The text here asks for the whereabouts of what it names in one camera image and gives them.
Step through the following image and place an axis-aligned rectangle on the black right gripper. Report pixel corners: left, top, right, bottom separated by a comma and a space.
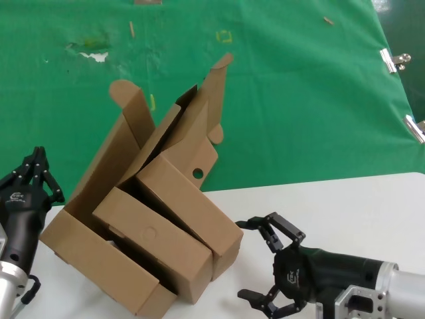
235, 212, 383, 316

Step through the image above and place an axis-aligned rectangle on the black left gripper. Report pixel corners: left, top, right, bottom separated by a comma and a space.
0, 146, 66, 272

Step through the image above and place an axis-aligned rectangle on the cardboard box with holed lid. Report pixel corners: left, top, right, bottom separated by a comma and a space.
134, 53, 245, 282

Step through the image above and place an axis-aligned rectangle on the large open cardboard box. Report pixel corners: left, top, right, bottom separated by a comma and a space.
39, 79, 200, 316

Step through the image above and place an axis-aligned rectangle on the green table cloth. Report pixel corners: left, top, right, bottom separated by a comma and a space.
0, 0, 425, 209

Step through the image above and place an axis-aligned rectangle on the silver binder clip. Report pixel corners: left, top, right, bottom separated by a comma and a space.
402, 114, 425, 144
379, 48, 412, 74

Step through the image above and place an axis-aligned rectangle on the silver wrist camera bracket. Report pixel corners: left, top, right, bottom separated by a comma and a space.
315, 284, 391, 319

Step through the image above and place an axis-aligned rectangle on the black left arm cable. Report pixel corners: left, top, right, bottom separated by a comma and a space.
15, 274, 43, 308

